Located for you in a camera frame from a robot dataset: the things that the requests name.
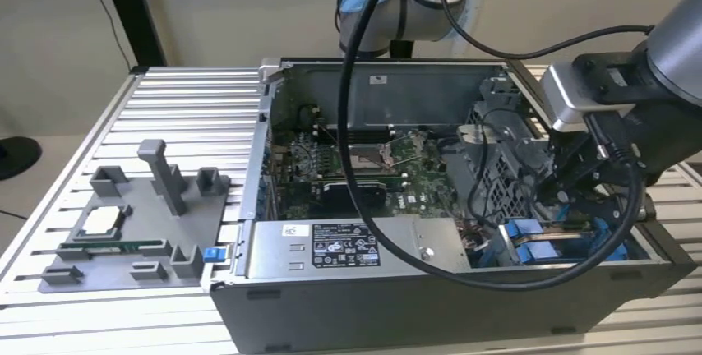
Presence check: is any hard disk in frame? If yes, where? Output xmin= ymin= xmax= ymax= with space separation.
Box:
xmin=507 ymin=211 xmax=630 ymax=268

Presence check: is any grey metal disk bay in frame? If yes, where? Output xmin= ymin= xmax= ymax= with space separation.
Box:
xmin=492 ymin=206 xmax=638 ymax=270

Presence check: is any grey perforated drive cage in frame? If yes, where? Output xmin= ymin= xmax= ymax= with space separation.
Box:
xmin=452 ymin=77 xmax=555 ymax=224

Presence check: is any green motherboard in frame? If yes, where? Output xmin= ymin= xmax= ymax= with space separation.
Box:
xmin=268 ymin=124 xmax=472 ymax=224

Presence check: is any metal socket cover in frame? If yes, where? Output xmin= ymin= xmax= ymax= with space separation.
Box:
xmin=383 ymin=134 xmax=428 ymax=166

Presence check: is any CPU socket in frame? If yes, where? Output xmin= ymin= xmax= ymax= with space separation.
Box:
xmin=339 ymin=143 xmax=399 ymax=173

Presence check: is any black graphics card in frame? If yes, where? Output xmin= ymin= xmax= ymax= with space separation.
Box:
xmin=322 ymin=181 xmax=387 ymax=210

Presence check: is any dark grey PC case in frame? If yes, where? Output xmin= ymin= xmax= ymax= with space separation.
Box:
xmin=211 ymin=57 xmax=698 ymax=355

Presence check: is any silver power supply box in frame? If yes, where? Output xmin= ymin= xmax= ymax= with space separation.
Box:
xmin=240 ymin=219 xmax=472 ymax=282

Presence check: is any blue case latch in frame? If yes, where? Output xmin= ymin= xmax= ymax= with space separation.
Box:
xmin=200 ymin=247 xmax=228 ymax=265

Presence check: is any grey parts rack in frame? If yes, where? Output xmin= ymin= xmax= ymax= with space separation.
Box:
xmin=37 ymin=139 xmax=243 ymax=294

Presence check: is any green RAM stick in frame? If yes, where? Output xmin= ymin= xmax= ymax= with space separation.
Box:
xmin=59 ymin=241 xmax=165 ymax=251

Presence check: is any silver CPU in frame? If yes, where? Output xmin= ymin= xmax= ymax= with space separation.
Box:
xmin=79 ymin=209 xmax=125 ymax=235

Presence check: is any black round stand base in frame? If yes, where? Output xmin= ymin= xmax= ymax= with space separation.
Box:
xmin=0 ymin=136 xmax=43 ymax=181

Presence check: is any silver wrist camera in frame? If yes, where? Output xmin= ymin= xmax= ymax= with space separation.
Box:
xmin=539 ymin=62 xmax=650 ymax=133

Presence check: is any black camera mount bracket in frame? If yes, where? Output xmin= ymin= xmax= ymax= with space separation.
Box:
xmin=570 ymin=51 xmax=659 ymax=105

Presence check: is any thick black cable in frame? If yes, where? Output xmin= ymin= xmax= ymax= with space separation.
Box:
xmin=435 ymin=0 xmax=657 ymax=61
xmin=336 ymin=0 xmax=646 ymax=290

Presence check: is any red black wire bundle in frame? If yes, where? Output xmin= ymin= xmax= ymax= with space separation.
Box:
xmin=455 ymin=223 xmax=492 ymax=256

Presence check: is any black metal post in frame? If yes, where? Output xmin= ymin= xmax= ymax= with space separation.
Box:
xmin=96 ymin=0 xmax=169 ymax=69

